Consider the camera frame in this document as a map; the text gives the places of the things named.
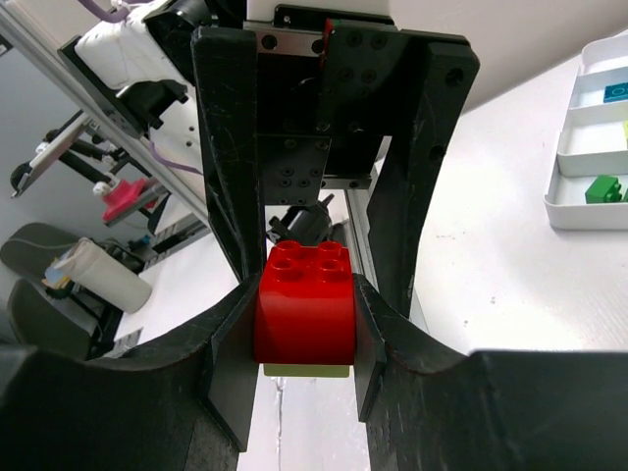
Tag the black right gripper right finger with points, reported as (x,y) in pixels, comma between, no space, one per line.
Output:
(428,407)

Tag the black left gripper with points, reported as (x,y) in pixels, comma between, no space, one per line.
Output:
(303,149)

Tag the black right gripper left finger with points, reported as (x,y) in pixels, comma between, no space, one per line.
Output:
(182,401)

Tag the yellow stack lego brick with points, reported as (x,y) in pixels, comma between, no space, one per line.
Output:
(306,370)

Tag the red stack lego brick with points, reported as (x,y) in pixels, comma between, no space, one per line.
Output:
(305,313)

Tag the small dark green lego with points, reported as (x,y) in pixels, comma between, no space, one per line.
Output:
(605,189)

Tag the blue lego brick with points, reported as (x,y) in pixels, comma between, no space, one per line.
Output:
(615,92)

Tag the white divided sorting tray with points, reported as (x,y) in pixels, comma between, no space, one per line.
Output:
(591,142)

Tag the aluminium front rail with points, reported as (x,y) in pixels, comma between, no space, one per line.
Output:
(122,137)

